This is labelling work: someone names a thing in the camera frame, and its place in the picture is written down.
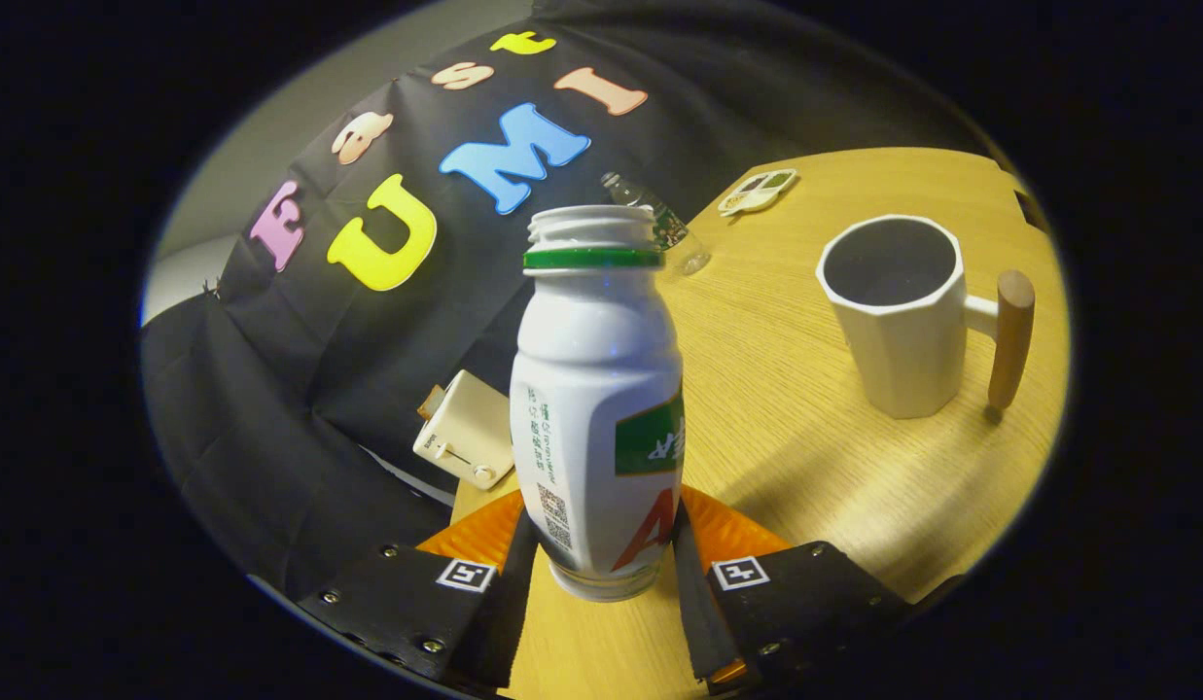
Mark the white cup wooden handle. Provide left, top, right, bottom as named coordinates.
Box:
left=816, top=215, right=1037, bottom=421

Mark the wooden table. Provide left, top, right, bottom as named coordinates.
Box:
left=450, top=146, right=1069, bottom=700

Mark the clear plastic water bottle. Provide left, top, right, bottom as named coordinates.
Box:
left=601, top=172, right=712, bottom=278

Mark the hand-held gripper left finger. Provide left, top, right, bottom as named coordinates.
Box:
left=300, top=488, right=542, bottom=689

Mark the white juice bottle green label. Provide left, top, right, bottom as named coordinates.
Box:
left=510, top=204, right=686, bottom=604

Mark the white divided snack dish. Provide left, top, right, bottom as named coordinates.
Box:
left=718, top=168, right=799, bottom=217

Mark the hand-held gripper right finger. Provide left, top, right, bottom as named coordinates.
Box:
left=671, top=484, right=918, bottom=683

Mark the white toaster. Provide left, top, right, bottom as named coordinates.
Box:
left=412, top=369, right=516, bottom=491

